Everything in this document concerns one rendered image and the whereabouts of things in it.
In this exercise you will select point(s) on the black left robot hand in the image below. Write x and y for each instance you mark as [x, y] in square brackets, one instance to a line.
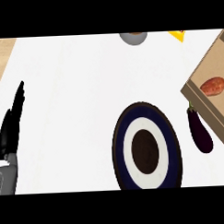
[11, 127]

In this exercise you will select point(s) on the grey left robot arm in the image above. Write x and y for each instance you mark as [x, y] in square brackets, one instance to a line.
[8, 176]

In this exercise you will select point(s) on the dark blue and white plate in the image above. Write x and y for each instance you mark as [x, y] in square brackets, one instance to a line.
[146, 147]

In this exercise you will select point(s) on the brown cardboard box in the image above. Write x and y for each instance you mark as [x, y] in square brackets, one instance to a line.
[213, 91]

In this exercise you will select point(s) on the orange sweet potato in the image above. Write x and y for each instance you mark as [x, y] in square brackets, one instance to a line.
[213, 86]

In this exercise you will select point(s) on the grey round bowl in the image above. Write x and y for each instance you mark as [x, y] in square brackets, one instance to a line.
[133, 38]

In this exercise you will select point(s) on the dark purple eggplant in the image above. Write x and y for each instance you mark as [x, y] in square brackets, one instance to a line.
[199, 132]

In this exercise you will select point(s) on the yellow packet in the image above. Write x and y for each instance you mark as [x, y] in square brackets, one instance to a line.
[177, 35]

